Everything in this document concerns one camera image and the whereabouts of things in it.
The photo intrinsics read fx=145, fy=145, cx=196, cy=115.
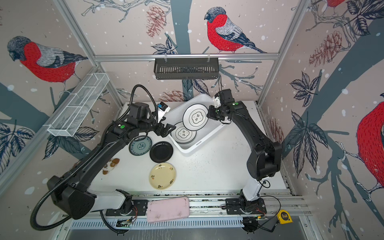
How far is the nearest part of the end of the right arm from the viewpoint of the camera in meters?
0.62

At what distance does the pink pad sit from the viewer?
0.70 m

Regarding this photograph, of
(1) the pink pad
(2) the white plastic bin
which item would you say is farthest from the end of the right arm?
(1) the pink pad

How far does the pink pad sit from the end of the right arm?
46 centimetres
